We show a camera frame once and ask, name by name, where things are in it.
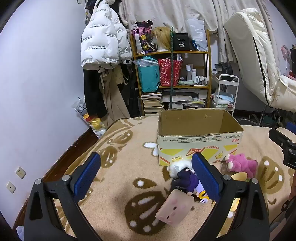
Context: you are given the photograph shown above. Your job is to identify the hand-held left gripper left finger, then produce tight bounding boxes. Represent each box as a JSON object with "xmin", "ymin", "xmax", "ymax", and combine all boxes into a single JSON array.
[{"xmin": 23, "ymin": 152, "xmax": 102, "ymax": 241}]

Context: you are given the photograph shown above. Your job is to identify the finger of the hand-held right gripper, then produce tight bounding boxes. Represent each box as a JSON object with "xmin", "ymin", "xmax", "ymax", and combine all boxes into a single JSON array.
[{"xmin": 269, "ymin": 128, "xmax": 293, "ymax": 148}]

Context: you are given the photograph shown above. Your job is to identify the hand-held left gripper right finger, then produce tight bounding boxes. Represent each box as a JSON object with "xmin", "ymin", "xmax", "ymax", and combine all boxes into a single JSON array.
[{"xmin": 191, "ymin": 152, "xmax": 271, "ymax": 241}]

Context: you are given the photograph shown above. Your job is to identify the purple plush doll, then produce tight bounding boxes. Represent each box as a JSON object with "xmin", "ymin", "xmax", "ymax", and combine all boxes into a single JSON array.
[{"xmin": 177, "ymin": 169, "xmax": 211, "ymax": 204}]

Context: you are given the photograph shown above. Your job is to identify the white fluffy plush keychain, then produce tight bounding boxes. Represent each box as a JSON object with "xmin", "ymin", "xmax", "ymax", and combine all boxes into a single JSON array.
[{"xmin": 168, "ymin": 160, "xmax": 196, "ymax": 193}]

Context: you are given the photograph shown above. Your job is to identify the printed cardboard box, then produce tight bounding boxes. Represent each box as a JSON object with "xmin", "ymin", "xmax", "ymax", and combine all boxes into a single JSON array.
[{"xmin": 157, "ymin": 109, "xmax": 244, "ymax": 166}]

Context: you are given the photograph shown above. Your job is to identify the yellow plush toy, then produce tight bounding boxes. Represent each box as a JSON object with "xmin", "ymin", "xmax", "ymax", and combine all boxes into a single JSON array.
[{"xmin": 228, "ymin": 172, "xmax": 251, "ymax": 218}]

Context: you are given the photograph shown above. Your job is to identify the pink plush bear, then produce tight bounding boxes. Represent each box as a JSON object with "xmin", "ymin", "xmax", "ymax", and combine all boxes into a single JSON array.
[{"xmin": 225, "ymin": 153, "xmax": 258, "ymax": 179}]

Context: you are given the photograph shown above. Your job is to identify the pink square plush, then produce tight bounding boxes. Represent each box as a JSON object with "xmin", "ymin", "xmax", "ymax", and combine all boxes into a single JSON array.
[{"xmin": 155, "ymin": 189, "xmax": 195, "ymax": 225}]

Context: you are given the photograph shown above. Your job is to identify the beige patterned blanket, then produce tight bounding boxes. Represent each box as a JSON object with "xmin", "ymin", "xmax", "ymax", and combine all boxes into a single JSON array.
[{"xmin": 13, "ymin": 115, "xmax": 296, "ymax": 241}]

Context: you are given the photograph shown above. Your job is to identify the plastic bag of toys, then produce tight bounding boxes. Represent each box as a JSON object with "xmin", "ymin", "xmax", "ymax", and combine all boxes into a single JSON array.
[{"xmin": 72, "ymin": 97, "xmax": 108, "ymax": 139}]

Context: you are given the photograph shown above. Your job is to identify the folded blue white cloth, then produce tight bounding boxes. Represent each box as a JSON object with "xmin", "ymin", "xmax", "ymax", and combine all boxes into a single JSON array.
[{"xmin": 213, "ymin": 91, "xmax": 234, "ymax": 105}]

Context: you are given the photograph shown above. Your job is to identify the white trolley cart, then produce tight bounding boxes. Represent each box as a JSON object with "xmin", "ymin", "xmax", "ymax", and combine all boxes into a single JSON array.
[{"xmin": 211, "ymin": 74, "xmax": 239, "ymax": 116}]

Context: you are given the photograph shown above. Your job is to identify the pile of papers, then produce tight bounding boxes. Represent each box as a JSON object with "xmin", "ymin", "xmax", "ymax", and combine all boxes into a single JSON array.
[{"xmin": 162, "ymin": 89, "xmax": 207, "ymax": 109}]

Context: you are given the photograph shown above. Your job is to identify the beige hanging pants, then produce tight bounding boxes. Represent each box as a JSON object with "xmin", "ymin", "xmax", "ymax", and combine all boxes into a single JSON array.
[{"xmin": 99, "ymin": 66, "xmax": 131, "ymax": 123}]

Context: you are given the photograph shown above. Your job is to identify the black hanging garment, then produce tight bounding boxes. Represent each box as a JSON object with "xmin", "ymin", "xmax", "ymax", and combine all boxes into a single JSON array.
[{"xmin": 83, "ymin": 68, "xmax": 108, "ymax": 118}]

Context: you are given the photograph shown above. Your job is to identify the black bag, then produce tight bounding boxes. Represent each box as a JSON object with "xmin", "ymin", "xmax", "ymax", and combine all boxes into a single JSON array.
[{"xmin": 214, "ymin": 62, "xmax": 234, "ymax": 76}]

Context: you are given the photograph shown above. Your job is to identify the stack of books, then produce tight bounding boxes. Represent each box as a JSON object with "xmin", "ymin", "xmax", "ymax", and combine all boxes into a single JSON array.
[{"xmin": 141, "ymin": 91, "xmax": 163, "ymax": 114}]

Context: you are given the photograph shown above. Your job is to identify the row of cosmetic bottles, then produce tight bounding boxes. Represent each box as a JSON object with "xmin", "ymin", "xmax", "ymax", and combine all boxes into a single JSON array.
[{"xmin": 186, "ymin": 65, "xmax": 208, "ymax": 85}]

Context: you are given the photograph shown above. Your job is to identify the cream folding mattress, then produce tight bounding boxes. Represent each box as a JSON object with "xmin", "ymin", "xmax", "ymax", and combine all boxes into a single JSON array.
[{"xmin": 223, "ymin": 8, "xmax": 296, "ymax": 114}]

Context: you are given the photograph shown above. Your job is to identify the red patterned bag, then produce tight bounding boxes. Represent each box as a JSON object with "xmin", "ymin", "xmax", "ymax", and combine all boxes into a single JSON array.
[{"xmin": 158, "ymin": 58, "xmax": 184, "ymax": 87}]

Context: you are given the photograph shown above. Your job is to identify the green pole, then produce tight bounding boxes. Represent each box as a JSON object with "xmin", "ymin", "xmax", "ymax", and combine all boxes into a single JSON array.
[{"xmin": 169, "ymin": 26, "xmax": 175, "ymax": 109}]

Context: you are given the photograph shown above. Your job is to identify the teal tote bag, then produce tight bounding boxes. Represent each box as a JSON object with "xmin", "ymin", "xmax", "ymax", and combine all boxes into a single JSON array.
[{"xmin": 134, "ymin": 56, "xmax": 160, "ymax": 93}]

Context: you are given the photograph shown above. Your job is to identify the yellow wooden shelf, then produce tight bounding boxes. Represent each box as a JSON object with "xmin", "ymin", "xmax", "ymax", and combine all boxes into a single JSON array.
[{"xmin": 129, "ymin": 29, "xmax": 212, "ymax": 115}]

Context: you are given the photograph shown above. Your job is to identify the white plastic bag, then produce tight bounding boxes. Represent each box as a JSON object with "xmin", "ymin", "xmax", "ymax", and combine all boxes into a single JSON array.
[{"xmin": 185, "ymin": 19, "xmax": 208, "ymax": 52}]

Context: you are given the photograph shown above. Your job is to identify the white puffer jacket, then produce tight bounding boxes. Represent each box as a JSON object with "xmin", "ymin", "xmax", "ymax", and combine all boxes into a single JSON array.
[{"xmin": 80, "ymin": 0, "xmax": 130, "ymax": 69}]

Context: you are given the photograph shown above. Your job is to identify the black cardboard box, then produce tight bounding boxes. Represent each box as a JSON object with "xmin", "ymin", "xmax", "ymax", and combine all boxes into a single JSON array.
[{"xmin": 172, "ymin": 33, "xmax": 190, "ymax": 51}]

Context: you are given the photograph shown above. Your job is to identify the patterned purple bag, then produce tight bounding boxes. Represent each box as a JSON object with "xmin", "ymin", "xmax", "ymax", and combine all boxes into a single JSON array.
[{"xmin": 131, "ymin": 20, "xmax": 154, "ymax": 55}]

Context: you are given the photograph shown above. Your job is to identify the blonde wig head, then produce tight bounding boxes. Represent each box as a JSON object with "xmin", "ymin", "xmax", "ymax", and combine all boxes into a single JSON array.
[{"xmin": 151, "ymin": 26, "xmax": 173, "ymax": 52}]

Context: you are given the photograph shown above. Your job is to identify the patterned curtain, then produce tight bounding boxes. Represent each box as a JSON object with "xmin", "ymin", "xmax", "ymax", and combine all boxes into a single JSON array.
[{"xmin": 121, "ymin": 0, "xmax": 278, "ymax": 63}]

